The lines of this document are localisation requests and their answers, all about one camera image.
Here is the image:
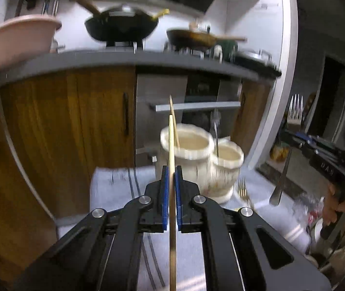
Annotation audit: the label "pink plastic basin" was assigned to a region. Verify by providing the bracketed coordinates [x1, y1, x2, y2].
[0, 15, 63, 72]

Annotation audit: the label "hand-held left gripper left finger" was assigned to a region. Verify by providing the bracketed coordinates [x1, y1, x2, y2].
[15, 165, 170, 291]

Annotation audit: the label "gold fork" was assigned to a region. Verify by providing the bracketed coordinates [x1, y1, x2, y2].
[237, 178, 255, 210]

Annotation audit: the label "person's right hand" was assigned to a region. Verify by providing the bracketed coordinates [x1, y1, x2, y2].
[322, 185, 345, 228]

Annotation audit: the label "cream ceramic double utensil holder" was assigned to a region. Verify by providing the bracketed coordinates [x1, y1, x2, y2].
[159, 123, 245, 204]

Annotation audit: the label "brown frying pan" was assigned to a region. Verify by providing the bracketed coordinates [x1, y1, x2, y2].
[166, 29, 248, 52]

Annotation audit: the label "yellow bag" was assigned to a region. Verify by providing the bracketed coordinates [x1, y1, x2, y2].
[270, 144, 290, 162]

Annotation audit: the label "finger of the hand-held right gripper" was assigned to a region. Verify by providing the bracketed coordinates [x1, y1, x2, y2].
[283, 129, 345, 154]
[292, 141, 343, 164]

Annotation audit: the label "built-in oven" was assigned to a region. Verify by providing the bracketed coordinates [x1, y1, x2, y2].
[135, 74, 243, 161]

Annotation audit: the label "hanging metal ladles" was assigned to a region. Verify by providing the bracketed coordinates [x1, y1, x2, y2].
[40, 0, 60, 17]

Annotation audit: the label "green kettle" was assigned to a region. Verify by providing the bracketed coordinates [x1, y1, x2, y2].
[221, 40, 239, 63]

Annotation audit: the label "black wok with wooden handle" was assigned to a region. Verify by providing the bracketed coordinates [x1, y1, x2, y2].
[69, 0, 160, 43]

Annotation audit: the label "wooden chopstick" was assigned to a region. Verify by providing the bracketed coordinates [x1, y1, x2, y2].
[169, 95, 181, 150]
[168, 114, 177, 291]

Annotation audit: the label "grey pan with lid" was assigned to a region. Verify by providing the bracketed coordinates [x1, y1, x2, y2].
[235, 50, 282, 78]

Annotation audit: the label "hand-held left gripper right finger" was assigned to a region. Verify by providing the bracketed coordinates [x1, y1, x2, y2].
[175, 165, 332, 291]

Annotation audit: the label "silver fork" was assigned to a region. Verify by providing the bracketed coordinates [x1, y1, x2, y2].
[269, 94, 305, 207]

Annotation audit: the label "gas stove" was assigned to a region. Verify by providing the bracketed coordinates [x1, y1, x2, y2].
[104, 40, 145, 53]

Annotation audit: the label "yellow spatula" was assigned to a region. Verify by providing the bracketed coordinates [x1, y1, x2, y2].
[152, 8, 170, 20]

